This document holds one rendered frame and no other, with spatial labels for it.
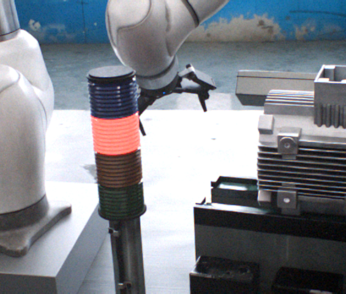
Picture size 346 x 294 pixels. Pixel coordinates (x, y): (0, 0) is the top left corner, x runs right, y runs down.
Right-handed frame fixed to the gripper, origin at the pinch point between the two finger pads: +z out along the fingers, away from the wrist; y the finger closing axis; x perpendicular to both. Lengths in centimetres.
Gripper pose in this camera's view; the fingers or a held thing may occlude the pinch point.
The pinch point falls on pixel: (172, 116)
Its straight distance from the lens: 139.6
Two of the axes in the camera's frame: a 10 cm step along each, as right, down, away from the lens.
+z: 1.6, 3.7, 9.1
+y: -9.3, 3.6, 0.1
